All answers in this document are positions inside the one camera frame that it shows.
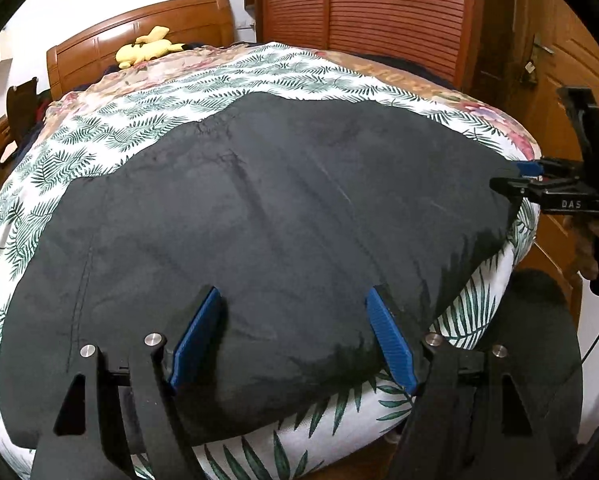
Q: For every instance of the yellow plush toy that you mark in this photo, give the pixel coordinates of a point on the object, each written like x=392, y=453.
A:
x=147, y=49

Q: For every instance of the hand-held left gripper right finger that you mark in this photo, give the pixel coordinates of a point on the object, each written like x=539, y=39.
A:
x=392, y=340

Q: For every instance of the dark chair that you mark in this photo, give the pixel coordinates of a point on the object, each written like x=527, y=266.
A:
x=23, y=110

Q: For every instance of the black jacket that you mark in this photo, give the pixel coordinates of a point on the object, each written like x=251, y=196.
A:
x=259, y=220

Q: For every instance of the wooden headboard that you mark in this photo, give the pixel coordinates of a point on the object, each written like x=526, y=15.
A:
x=104, y=35

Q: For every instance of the person's right hand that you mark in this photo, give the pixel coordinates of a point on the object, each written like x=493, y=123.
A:
x=590, y=245

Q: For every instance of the person's dark trouser leg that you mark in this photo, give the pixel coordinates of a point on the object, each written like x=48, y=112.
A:
x=544, y=320

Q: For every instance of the wooden louvered wardrobe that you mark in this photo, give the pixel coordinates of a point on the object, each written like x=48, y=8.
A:
x=369, y=10

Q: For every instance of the leaf print blanket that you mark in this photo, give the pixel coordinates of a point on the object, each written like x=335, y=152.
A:
x=44, y=170

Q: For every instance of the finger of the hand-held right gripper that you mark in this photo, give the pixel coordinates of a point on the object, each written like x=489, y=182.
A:
x=509, y=187
x=529, y=168

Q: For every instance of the floral quilt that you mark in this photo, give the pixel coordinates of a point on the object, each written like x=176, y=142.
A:
x=179, y=67

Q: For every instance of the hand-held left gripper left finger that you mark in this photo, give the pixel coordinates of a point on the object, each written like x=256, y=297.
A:
x=197, y=340

